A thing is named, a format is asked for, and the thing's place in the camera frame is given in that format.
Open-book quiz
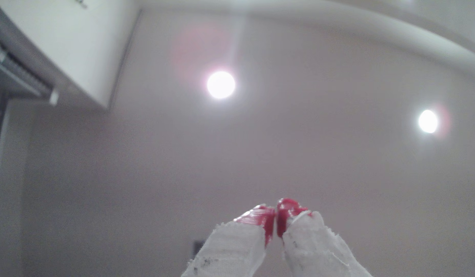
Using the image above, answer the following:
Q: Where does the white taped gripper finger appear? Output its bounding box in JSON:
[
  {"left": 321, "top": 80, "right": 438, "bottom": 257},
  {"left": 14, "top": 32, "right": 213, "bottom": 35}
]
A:
[
  {"left": 181, "top": 204, "right": 276, "bottom": 277},
  {"left": 277, "top": 198, "right": 373, "bottom": 277}
]

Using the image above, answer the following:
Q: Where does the white air conditioner unit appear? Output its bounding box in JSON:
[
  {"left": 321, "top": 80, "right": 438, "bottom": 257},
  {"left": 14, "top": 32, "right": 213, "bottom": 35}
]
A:
[{"left": 0, "top": 0, "right": 142, "bottom": 111}]

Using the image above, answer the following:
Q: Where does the round ceiling light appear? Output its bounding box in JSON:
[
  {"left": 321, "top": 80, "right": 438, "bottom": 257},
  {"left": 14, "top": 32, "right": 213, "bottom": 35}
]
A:
[
  {"left": 418, "top": 109, "right": 439, "bottom": 134},
  {"left": 206, "top": 70, "right": 236, "bottom": 100}
]

